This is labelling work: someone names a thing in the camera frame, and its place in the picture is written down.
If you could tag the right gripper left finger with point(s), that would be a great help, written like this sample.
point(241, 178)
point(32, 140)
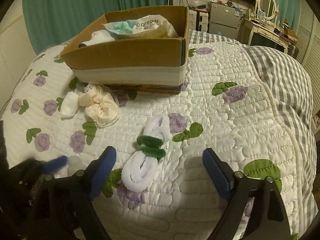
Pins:
point(73, 195)

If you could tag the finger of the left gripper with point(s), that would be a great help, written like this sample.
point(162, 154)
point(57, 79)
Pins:
point(54, 165)

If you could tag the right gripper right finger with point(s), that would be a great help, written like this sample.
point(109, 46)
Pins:
point(268, 219)

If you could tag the small white sock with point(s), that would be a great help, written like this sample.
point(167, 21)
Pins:
point(69, 105)

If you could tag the cream lace scrunchie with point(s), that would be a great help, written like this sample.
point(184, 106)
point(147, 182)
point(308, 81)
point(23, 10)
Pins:
point(100, 104)

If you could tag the light blue sock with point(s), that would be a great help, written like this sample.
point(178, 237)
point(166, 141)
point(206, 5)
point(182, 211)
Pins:
point(98, 37)

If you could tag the cotton towel plastic pack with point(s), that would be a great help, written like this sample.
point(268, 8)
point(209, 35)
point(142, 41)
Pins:
point(151, 26)

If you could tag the floral quilted bedspread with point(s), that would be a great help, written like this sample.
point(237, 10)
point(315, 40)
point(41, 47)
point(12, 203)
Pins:
point(159, 187)

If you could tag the grey checked blanket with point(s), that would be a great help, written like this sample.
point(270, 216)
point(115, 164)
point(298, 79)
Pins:
point(290, 85)

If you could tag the brown cardboard box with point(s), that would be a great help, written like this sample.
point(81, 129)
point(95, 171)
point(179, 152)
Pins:
point(147, 64)

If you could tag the teal window curtain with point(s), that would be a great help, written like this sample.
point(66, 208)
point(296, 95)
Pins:
point(51, 22)

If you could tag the white wardrobe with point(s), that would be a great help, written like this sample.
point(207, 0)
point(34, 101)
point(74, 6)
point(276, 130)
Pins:
point(306, 32)

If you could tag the white dressing table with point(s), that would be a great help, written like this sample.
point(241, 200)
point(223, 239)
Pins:
point(248, 28)

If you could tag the silver small refrigerator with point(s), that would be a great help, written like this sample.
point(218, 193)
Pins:
point(224, 20)

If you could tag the white suitcase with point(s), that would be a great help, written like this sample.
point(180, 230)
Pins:
point(198, 20)

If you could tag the white oval vanity mirror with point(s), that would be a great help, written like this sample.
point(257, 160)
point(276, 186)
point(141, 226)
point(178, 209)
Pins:
point(269, 7)

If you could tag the teal right curtain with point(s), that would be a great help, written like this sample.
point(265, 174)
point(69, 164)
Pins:
point(290, 10)

